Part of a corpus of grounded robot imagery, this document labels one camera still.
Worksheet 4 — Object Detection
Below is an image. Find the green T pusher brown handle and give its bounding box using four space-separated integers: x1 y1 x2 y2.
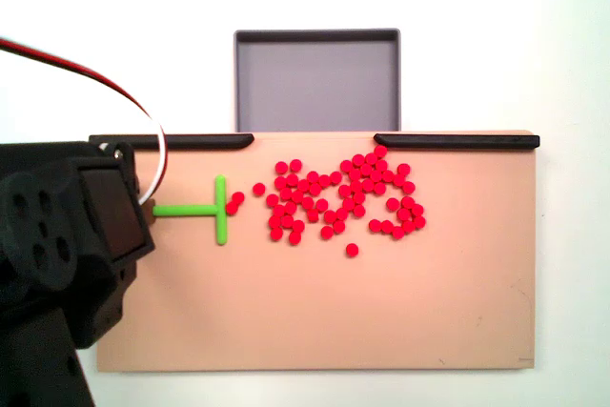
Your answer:
146 173 230 247

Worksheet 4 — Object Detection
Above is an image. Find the beige plastic board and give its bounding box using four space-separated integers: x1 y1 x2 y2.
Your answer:
90 129 540 374

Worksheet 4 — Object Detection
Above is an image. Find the red black white servo cable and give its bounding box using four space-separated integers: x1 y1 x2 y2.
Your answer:
0 36 168 203

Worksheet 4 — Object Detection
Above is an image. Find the black foam rail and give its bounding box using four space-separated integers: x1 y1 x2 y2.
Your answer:
88 133 255 151
374 132 541 151

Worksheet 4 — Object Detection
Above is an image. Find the grey shallow tray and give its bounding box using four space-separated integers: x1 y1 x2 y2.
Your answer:
233 28 402 134

